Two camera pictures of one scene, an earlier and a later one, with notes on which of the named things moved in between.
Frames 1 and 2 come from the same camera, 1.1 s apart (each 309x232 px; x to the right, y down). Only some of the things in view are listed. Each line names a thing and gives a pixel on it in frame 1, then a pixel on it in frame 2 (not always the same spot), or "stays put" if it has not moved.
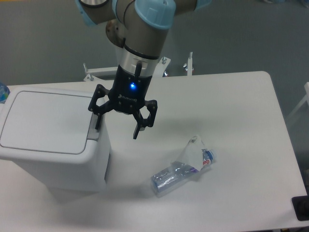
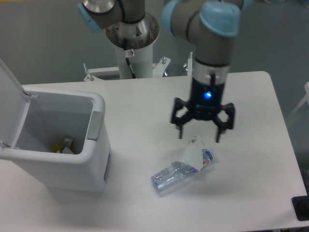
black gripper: x=128 y=94 to x=205 y=98
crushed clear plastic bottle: x=192 y=159 stays put
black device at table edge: x=301 y=204 stays put
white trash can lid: x=47 y=122 to x=14 y=103
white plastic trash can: x=52 y=133 stays put
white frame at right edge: x=306 y=99 stays put
